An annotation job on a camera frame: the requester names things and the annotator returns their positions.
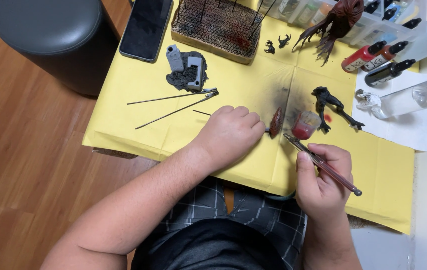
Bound person's right hand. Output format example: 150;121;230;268
295;143;354;223

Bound person's left hand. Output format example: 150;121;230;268
194;105;267;174

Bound thin black holding stick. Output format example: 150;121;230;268
192;109;271;133

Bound metal airbrush with paint cup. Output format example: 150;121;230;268
283;110;363;197

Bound red-brown scaly miniature part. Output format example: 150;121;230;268
269;107;285;139

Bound grey plaid shorts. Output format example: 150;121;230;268
159;176;308;270

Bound metal stick with alligator clip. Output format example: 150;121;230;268
135;91;220;130
127;88;219;105

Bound yellow paper sheet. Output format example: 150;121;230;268
82;0;420;235

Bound dark grey putty lump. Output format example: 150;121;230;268
166;51;209;92

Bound black creature miniature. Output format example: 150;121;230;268
312;86;366;134

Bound grey miniature canister part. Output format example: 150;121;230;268
166;44;185;73

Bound white paper towel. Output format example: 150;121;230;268
351;69;427;152

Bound corrugated cardboard holder block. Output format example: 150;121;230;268
171;0;265;65

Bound crumpled clear plastic wrap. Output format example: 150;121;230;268
355;88;381;110

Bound black shirt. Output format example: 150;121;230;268
130;218;290;270

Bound bunch of thin black sticks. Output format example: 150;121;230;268
176;0;278;40

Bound black paint dropper bottle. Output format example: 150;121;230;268
364;59;417;88

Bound black smartphone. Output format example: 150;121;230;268
119;0;174;63

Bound clear plastic bottle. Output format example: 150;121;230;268
370;74;427;120

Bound red paint dropper bottle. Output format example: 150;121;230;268
341;40;387;74

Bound brown paint dropper bottle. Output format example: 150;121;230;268
361;40;409;73

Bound red-brown creature miniature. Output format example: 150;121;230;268
292;0;365;67

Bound group of stored paint bottles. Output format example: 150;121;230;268
270;0;422;44

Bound dark grey padded stool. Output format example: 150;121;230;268
0;0;120;97

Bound teal airbrush hose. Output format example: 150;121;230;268
263;190;297;202

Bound grey miniature bracket part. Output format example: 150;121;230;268
187;56;204;92

